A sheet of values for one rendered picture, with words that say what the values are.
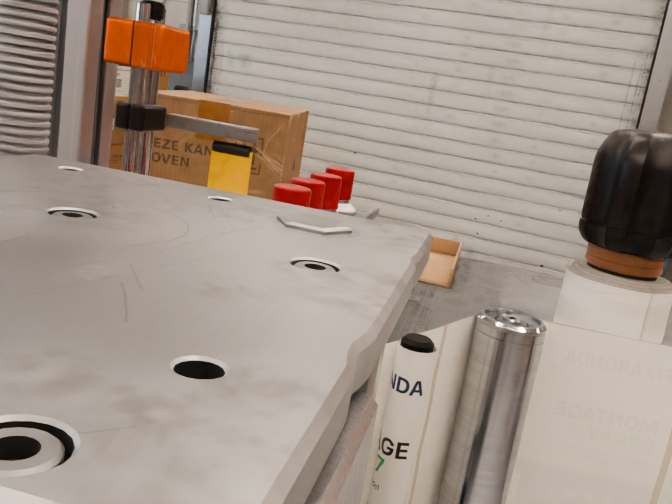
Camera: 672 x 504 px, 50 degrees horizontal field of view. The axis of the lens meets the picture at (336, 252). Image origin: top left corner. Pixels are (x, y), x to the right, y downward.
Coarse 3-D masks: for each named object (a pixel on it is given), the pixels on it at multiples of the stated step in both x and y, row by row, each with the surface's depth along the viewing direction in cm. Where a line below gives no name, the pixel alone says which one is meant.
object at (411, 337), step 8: (408, 336) 33; (416, 336) 34; (424, 336) 34; (400, 344) 34; (408, 344) 33; (416, 344) 33; (424, 344) 33; (432, 344) 33; (424, 352) 33; (432, 352) 33
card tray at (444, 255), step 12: (432, 240) 169; (444, 240) 168; (432, 252) 169; (444, 252) 169; (456, 252) 168; (432, 264) 156; (444, 264) 158; (456, 264) 157; (420, 276) 144; (432, 276) 146; (444, 276) 147
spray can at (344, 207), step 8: (328, 168) 80; (336, 168) 81; (344, 168) 82; (344, 176) 80; (352, 176) 81; (344, 184) 80; (352, 184) 81; (344, 192) 80; (344, 200) 81; (344, 208) 80; (352, 208) 81
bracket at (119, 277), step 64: (0, 192) 14; (64, 192) 15; (128, 192) 16; (192, 192) 17; (0, 256) 10; (64, 256) 11; (128, 256) 11; (192, 256) 12; (256, 256) 12; (320, 256) 13; (384, 256) 14; (0, 320) 8; (64, 320) 8; (128, 320) 8; (192, 320) 9; (256, 320) 9; (320, 320) 10; (384, 320) 10; (0, 384) 6; (64, 384) 7; (128, 384) 7; (192, 384) 7; (256, 384) 7; (320, 384) 8; (0, 448) 6; (64, 448) 6; (128, 448) 6; (192, 448) 6; (256, 448) 6; (320, 448) 7
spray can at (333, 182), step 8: (312, 176) 73; (320, 176) 72; (328, 176) 73; (336, 176) 74; (328, 184) 72; (336, 184) 73; (328, 192) 73; (336, 192) 73; (328, 200) 73; (336, 200) 73; (328, 208) 73; (336, 208) 74
